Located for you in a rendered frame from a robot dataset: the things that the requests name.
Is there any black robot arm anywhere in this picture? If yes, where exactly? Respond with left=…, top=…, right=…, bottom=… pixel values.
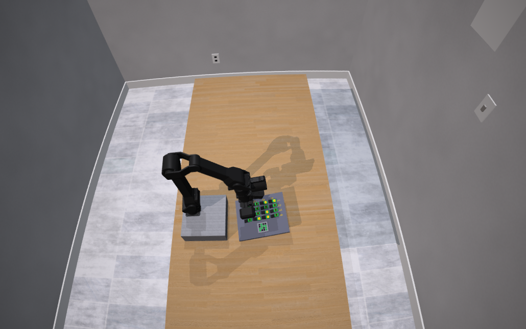
left=161, top=152, right=267, bottom=217

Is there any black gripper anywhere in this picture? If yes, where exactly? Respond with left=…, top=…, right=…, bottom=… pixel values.
left=236, top=191, right=255, bottom=220

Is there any grey switch panel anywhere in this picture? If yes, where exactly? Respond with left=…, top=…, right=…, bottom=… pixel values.
left=235, top=192, right=290, bottom=241

